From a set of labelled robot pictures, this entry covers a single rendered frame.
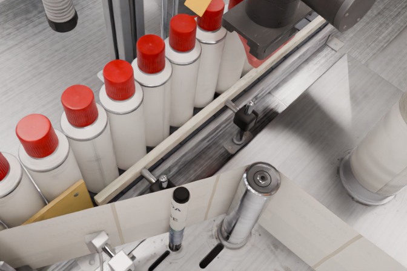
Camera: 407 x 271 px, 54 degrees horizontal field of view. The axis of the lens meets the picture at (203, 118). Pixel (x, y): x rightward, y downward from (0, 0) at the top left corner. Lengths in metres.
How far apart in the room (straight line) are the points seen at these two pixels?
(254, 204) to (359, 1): 0.22
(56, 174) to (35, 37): 0.44
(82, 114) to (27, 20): 0.49
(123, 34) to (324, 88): 0.36
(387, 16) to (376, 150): 0.51
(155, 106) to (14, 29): 0.43
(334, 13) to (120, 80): 0.22
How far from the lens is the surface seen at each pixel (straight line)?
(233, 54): 0.60
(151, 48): 0.46
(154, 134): 0.58
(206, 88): 0.61
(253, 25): 0.47
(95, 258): 0.62
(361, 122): 0.73
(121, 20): 0.61
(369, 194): 0.64
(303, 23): 0.84
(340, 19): 0.39
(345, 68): 0.79
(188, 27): 0.49
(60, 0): 0.47
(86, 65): 0.79
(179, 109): 0.59
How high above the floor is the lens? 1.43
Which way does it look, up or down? 57 degrees down
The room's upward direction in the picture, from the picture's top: 10 degrees clockwise
